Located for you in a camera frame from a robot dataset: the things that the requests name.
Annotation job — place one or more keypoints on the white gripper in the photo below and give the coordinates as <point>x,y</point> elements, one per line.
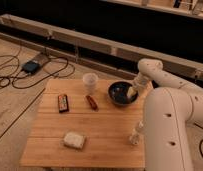
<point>131,92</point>

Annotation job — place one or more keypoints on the dark ceramic bowl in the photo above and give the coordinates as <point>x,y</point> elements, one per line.
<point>118,93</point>

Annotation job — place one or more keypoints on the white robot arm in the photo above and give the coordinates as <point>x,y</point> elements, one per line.
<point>166,111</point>

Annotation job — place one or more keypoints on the red brown snack bar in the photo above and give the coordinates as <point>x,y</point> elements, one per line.
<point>92,102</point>

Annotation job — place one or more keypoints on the clear plastic cup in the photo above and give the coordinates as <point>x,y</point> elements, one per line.
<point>90,81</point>

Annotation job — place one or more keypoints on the white small bottle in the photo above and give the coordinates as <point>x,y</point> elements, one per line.
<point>137,131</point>

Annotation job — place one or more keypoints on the wooden slatted table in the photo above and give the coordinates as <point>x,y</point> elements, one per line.
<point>107,130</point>

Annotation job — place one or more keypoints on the black candy bar pack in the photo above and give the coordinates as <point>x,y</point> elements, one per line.
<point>63,105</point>

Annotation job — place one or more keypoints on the blue power adapter box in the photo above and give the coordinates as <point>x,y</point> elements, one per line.
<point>30,67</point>

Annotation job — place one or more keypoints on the long metal floor rail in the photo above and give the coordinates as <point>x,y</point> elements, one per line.
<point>172,64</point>

